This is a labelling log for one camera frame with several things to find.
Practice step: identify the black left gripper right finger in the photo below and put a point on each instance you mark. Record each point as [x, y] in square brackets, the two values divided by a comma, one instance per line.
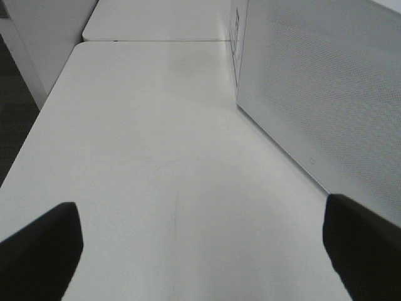
[364, 249]

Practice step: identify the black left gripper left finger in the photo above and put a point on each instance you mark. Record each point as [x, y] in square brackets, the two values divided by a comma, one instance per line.
[39, 261]

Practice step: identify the white microwave door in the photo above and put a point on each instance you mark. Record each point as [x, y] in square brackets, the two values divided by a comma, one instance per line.
[322, 78]

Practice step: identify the white adjacent table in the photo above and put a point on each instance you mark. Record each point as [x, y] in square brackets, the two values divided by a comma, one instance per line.
[161, 20]

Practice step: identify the white microwave oven body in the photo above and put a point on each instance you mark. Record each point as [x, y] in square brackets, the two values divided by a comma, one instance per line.
[235, 35]

